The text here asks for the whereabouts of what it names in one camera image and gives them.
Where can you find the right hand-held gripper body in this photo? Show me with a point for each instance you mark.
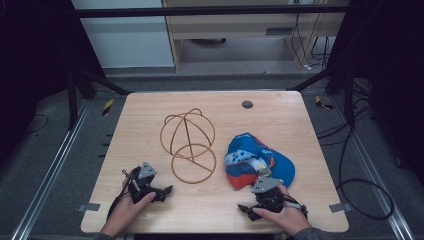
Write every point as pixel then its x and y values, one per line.
pixel 268 196

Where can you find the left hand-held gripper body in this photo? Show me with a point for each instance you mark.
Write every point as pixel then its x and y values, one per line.
pixel 142 186

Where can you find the blue and red cap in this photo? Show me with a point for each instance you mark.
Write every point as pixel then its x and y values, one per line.
pixel 256 160

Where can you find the person's left hand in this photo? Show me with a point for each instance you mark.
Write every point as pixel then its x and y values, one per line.
pixel 126 210

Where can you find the person's right hand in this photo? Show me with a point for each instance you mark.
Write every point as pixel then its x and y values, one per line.
pixel 289 218

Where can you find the grey tape strip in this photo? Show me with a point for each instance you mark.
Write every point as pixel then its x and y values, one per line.
pixel 88 207
pixel 340 207

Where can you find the yellow and black tape piece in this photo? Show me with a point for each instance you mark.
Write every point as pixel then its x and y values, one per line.
pixel 322 103
pixel 107 106

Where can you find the black metal stand leg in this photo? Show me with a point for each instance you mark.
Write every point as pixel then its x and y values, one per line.
pixel 336 83
pixel 83 90

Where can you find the white cabinet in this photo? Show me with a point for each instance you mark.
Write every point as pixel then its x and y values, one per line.
pixel 126 36

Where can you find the light wooden desk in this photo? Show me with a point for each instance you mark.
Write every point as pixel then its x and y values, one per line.
pixel 253 30

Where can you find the silver metal floor rail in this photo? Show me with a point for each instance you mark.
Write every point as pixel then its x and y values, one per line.
pixel 373 170
pixel 50 173

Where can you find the black frame crossbar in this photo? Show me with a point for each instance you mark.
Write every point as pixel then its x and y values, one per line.
pixel 206 11

